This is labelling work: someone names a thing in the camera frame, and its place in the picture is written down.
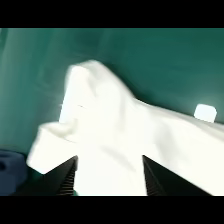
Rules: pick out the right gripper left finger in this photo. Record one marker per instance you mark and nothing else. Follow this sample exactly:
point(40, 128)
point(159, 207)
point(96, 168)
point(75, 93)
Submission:
point(60, 180)

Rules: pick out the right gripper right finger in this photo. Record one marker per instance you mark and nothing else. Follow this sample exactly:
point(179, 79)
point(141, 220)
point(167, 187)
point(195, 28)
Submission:
point(163, 181)

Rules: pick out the white garment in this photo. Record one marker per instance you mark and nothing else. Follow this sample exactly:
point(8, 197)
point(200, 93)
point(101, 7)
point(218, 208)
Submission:
point(126, 133)

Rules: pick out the purple garment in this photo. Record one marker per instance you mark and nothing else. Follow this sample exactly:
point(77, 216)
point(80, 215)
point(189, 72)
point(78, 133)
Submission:
point(11, 171)

